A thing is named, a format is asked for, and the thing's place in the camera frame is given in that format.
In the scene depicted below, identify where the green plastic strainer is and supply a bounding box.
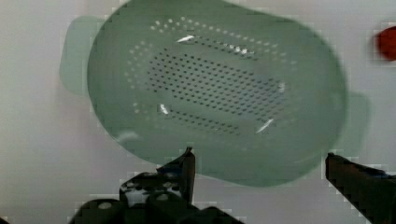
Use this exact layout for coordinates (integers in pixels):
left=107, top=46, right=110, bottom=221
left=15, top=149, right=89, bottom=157
left=60, top=0, right=370, bottom=188

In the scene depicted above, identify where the dark red round toy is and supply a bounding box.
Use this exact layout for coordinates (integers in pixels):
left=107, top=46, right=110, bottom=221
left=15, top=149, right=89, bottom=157
left=375, top=26, right=396, bottom=62

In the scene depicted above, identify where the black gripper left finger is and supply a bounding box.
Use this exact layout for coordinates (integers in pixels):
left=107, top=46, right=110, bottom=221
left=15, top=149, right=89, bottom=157
left=69, top=147, right=243, bottom=224

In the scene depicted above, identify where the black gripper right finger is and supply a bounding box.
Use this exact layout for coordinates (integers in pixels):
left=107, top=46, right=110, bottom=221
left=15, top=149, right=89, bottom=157
left=325, top=153, right=396, bottom=224

